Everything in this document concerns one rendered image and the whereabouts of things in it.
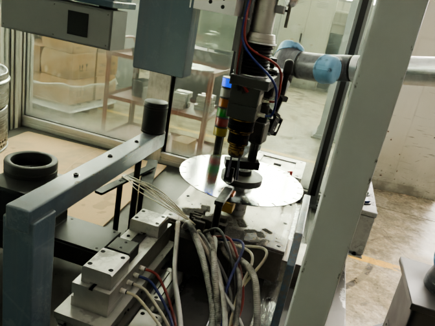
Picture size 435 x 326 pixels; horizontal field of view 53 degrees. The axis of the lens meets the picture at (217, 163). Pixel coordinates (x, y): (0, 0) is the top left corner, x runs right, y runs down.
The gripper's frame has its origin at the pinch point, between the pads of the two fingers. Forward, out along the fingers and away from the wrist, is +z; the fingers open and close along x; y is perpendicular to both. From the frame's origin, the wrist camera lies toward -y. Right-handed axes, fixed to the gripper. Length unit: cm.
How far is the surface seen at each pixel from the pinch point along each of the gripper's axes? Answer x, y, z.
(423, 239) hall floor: 252, -41, -39
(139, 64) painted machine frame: -43.1, 8.3, -1.5
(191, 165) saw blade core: -9.2, -4.7, 8.5
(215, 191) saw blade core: -11.6, 10.4, 13.3
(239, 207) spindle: 1.9, 7.2, 13.6
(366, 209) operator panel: 30.5, 25.4, -1.5
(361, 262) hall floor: 183, -45, 0
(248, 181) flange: -2.5, 10.5, 6.9
